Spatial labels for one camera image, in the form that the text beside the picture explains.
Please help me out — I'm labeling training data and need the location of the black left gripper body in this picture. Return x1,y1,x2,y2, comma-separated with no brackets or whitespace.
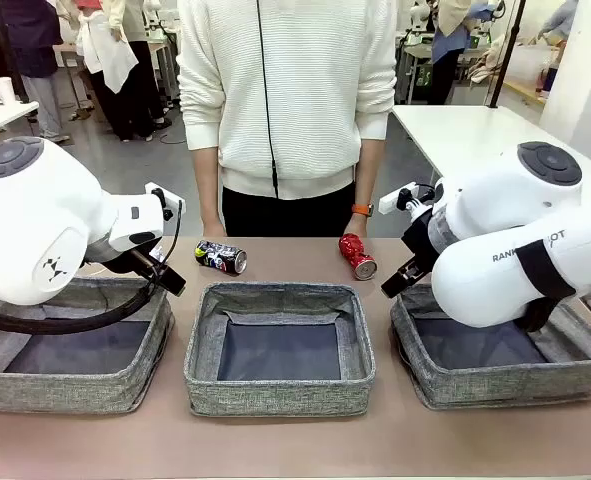
124,244,170,282

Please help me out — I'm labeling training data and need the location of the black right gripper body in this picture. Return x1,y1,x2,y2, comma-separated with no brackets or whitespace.
402,209,441,281

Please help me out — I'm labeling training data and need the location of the red crushed drink can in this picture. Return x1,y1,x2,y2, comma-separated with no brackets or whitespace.
338,233,378,281

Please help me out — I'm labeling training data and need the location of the black printed drink can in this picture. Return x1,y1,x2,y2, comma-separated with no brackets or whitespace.
194,239,249,276

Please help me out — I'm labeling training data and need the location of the person's left forearm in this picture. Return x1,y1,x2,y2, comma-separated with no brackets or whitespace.
352,137,389,206

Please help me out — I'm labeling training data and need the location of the person's right forearm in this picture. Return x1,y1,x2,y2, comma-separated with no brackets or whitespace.
189,146,226,226

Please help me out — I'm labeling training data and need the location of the person's left hand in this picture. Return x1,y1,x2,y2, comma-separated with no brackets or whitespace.
344,214,372,240

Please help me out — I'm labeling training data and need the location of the large white table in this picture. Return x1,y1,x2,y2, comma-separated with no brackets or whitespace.
392,104,591,191

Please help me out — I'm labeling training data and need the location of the grey fabric basket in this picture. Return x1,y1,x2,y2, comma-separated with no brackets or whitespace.
0,275,176,415
389,284,591,411
183,281,377,419

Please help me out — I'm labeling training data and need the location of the person in blue shirt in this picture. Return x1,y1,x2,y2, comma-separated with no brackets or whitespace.
427,0,482,106

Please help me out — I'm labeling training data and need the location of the person in white sweater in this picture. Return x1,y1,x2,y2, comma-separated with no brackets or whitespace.
176,0,399,239

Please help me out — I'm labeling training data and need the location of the black stand pole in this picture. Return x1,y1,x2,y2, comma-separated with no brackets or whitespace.
487,0,527,109

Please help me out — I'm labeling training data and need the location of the person holding white cloth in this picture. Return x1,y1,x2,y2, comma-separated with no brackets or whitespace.
72,0,141,141

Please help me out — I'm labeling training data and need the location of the person in navy top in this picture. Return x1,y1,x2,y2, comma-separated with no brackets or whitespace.
2,0,71,144

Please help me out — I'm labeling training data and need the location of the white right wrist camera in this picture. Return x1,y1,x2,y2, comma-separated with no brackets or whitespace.
378,181,437,217

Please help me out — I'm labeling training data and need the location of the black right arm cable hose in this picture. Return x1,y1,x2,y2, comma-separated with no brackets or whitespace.
522,294,576,334

